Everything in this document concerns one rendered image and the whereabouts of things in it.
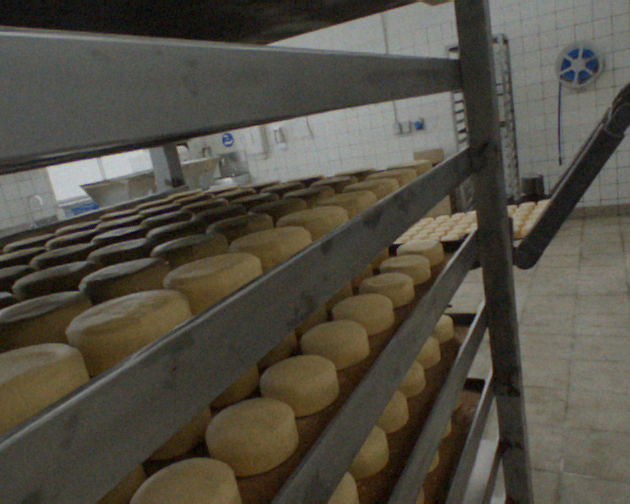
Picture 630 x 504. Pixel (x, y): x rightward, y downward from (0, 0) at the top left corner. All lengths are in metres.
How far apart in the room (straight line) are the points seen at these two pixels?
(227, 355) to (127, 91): 0.09
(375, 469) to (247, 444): 0.16
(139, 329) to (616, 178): 5.75
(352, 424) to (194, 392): 0.13
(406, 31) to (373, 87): 5.74
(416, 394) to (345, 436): 0.23
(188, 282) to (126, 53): 0.12
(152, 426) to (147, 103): 0.10
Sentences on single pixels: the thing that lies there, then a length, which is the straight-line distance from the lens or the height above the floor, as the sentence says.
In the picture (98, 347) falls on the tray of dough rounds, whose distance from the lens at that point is 0.22.
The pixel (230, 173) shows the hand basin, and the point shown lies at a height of 0.93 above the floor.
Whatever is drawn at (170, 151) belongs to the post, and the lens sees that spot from 0.81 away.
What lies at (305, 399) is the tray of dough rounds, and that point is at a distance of 0.33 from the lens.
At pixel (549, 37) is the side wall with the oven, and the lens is 5.82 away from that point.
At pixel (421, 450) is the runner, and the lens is 0.42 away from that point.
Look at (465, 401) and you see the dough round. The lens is 0.68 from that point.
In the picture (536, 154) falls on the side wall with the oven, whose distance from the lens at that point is 5.87.
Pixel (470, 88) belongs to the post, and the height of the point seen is 1.40.
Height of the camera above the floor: 1.39
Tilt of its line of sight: 15 degrees down
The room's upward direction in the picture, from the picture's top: 11 degrees counter-clockwise
